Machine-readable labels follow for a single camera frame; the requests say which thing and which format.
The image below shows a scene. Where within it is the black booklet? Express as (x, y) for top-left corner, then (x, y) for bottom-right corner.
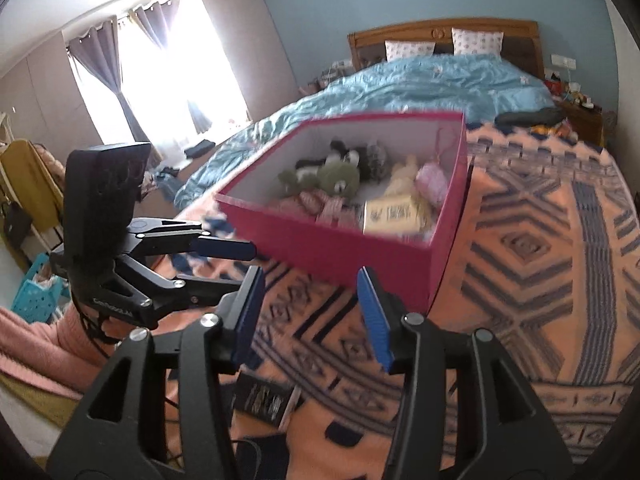
(232, 372), (300, 432)

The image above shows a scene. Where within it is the wooden headboard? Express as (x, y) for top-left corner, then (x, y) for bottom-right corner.
(347, 18), (544, 79)

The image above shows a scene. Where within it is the black clothing on bed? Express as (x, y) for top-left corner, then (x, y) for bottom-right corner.
(495, 106), (566, 128)

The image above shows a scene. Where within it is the turquoise plastic basket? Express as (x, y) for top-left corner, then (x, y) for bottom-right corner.
(10, 252), (70, 323)

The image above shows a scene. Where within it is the right white patterned pillow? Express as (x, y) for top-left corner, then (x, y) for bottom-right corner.
(451, 28), (504, 56)

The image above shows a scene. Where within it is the pink knitted plush toy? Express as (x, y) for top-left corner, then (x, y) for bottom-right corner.
(268, 188), (359, 229)

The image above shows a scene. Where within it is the grey raccoon plush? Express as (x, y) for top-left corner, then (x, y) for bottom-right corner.
(295, 140), (390, 182)

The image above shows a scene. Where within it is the orange patterned blanket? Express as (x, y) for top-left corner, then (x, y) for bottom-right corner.
(144, 121), (640, 480)

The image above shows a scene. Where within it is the cream fluffy teddy bear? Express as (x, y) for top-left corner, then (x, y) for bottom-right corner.
(384, 154), (425, 200)

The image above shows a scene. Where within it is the wall power socket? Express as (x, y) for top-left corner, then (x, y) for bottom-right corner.
(550, 54), (577, 70)

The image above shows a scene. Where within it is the purple curtain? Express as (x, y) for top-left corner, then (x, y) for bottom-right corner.
(67, 0), (186, 142)

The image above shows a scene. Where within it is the yellow hanging garment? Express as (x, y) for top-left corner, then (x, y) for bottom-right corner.
(1, 139), (65, 232)

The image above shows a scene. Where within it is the wooden nightstand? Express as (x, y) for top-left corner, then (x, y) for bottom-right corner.
(544, 77), (604, 145)

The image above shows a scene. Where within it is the pink sweater left forearm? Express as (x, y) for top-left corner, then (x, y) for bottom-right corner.
(0, 307), (115, 400)

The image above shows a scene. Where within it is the pink satin sachet pouch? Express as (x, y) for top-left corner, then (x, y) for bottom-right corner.
(414, 134), (449, 209)

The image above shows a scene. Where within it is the pink storage box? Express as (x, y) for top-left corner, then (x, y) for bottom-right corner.
(216, 110), (468, 313)

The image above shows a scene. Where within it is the green frog plush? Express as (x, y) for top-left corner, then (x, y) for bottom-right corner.
(278, 154), (360, 198)

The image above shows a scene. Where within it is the blue floral duvet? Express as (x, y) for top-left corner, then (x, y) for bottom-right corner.
(174, 54), (554, 210)

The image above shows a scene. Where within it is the yellow book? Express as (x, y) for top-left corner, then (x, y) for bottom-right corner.
(362, 194), (433, 236)

